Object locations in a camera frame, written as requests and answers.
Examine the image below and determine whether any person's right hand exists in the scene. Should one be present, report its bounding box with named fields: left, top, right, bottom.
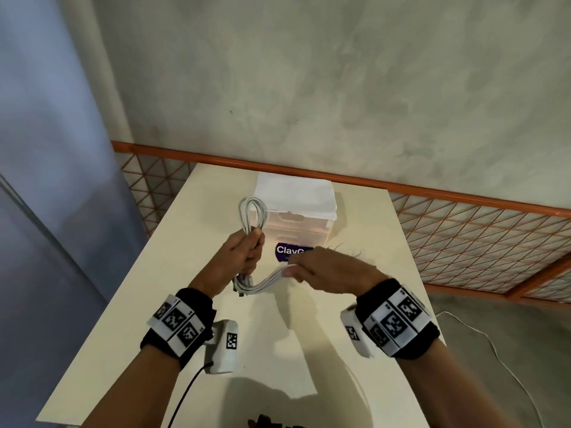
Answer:
left=285, top=247, right=387, bottom=304

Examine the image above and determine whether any person's left hand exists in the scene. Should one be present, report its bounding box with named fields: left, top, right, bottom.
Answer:
left=191, top=230, right=266, bottom=302

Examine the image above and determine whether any white cable bundle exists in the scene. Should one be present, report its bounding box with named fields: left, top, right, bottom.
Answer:
left=232, top=196, right=298, bottom=298

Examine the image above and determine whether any person's left forearm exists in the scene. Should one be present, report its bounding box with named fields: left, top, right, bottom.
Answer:
left=82, top=345, right=190, bottom=428

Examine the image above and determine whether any person's right forearm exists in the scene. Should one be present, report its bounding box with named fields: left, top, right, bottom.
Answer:
left=395, top=338, right=495, bottom=428

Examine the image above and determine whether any translucent storage box purple label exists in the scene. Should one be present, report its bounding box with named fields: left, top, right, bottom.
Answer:
left=254, top=171, right=338, bottom=264

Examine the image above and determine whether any black wristband with marker tags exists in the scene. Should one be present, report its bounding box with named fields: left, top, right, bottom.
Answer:
left=140, top=287, right=218, bottom=371
left=354, top=278, right=441, bottom=360

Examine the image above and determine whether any grey partition panel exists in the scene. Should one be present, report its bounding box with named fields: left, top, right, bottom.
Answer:
left=0, top=0, right=149, bottom=428

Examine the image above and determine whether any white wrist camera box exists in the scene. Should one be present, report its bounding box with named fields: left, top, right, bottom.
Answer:
left=340, top=306, right=374, bottom=357
left=204, top=319, right=241, bottom=376

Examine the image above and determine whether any thin black camera cable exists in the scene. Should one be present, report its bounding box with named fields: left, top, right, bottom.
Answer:
left=167, top=362, right=215, bottom=428

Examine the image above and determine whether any orange wire mesh fence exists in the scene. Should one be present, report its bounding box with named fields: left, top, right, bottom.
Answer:
left=111, top=140, right=571, bottom=304

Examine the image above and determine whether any thin white floor cable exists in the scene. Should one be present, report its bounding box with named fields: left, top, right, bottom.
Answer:
left=434, top=310, right=546, bottom=428

